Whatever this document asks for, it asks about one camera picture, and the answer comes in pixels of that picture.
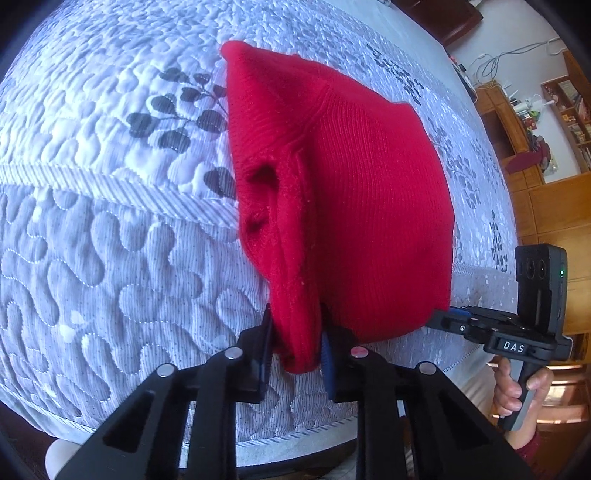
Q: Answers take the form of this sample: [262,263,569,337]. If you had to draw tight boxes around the wooden bookshelf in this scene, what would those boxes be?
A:
[541,50,590,173]

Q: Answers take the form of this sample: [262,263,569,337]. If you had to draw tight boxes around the white quilted bedspread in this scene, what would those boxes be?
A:
[1,1,517,443]

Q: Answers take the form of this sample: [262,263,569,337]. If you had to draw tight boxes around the white wall cable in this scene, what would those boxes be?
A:
[473,35,567,86]

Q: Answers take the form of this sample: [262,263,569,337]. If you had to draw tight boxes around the wooden cabinet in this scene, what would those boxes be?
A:
[473,80,591,434]

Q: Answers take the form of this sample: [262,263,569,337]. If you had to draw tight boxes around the red knitted sweater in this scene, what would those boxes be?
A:
[221,41,455,374]

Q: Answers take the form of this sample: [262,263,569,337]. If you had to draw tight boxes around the person's right hand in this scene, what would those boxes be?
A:
[493,357,554,450]

